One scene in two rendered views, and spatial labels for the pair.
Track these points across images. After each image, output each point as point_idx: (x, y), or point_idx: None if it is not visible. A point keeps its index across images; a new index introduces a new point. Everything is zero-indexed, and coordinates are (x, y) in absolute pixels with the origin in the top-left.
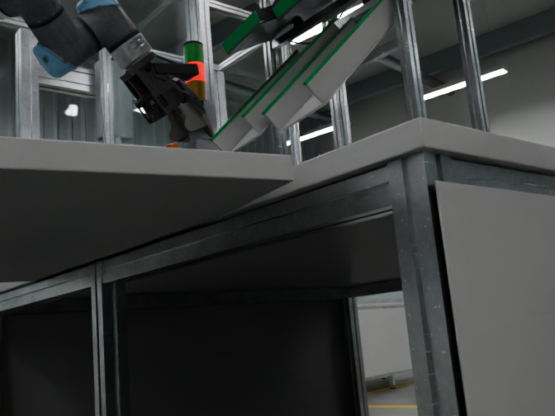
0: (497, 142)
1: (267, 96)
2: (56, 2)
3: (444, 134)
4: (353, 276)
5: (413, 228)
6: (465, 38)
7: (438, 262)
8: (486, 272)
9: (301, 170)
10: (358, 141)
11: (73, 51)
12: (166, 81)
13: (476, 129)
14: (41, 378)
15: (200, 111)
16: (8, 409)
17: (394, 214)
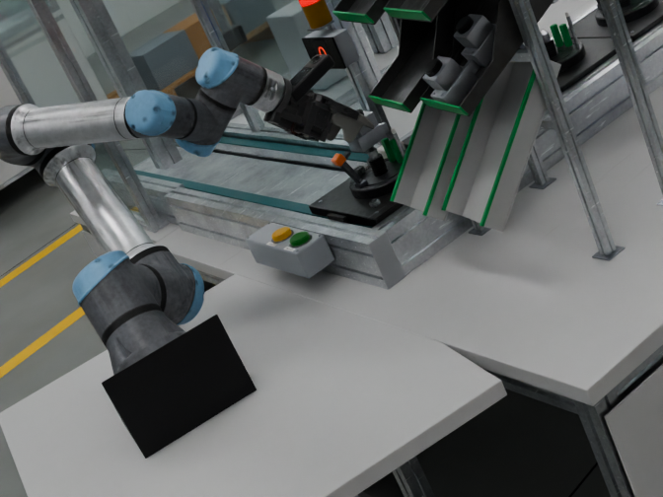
0: (646, 344)
1: (439, 182)
2: (189, 112)
3: (606, 383)
4: None
5: (596, 432)
6: (623, 55)
7: (615, 458)
8: (649, 439)
9: (507, 368)
10: (547, 378)
11: (217, 132)
12: (311, 107)
13: (649, 141)
14: None
15: (354, 117)
16: None
17: (582, 422)
